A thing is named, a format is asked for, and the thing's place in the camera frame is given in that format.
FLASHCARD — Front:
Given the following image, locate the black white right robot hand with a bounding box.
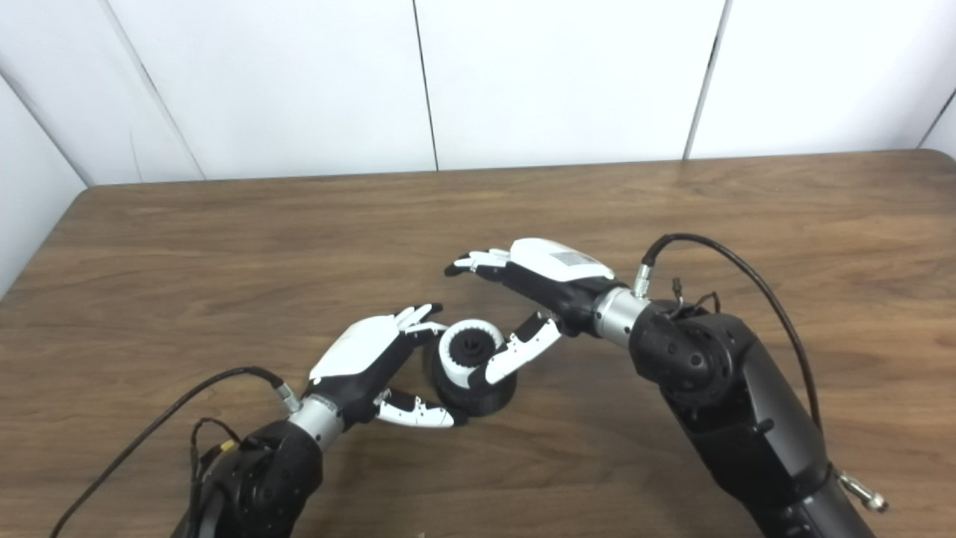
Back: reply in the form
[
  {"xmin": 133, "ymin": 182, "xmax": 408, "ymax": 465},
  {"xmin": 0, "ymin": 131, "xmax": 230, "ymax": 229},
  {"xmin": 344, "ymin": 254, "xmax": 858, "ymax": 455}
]
[{"xmin": 444, "ymin": 238, "xmax": 632, "ymax": 389}]

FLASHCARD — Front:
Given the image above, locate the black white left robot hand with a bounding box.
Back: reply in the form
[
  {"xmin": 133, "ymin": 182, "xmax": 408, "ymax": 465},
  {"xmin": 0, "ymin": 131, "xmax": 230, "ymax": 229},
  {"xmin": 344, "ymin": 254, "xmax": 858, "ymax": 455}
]
[{"xmin": 305, "ymin": 303, "xmax": 468, "ymax": 430}]

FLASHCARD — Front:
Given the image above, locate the white toothed plastic ring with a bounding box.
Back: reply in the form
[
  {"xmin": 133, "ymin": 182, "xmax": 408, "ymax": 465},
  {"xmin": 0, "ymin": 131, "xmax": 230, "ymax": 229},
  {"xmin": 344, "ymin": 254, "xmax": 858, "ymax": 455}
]
[{"xmin": 437, "ymin": 318, "xmax": 507, "ymax": 389}]

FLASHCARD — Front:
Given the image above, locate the round black plastic part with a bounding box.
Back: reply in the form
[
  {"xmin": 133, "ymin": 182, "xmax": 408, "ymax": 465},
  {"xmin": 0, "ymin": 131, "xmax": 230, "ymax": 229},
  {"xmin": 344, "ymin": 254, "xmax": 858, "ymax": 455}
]
[{"xmin": 422, "ymin": 333, "xmax": 518, "ymax": 416}]

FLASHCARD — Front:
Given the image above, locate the thin wire with yellow plug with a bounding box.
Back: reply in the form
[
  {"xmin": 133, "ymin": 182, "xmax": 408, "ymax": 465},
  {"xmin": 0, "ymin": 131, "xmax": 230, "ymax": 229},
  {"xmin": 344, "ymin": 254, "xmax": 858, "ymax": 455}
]
[{"xmin": 190, "ymin": 417, "xmax": 241, "ymax": 486}]

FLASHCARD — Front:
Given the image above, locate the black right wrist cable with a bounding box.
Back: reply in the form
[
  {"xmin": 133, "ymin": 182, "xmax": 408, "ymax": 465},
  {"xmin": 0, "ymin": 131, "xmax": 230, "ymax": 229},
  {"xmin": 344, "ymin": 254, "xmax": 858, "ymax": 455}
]
[{"xmin": 633, "ymin": 233, "xmax": 890, "ymax": 513}]

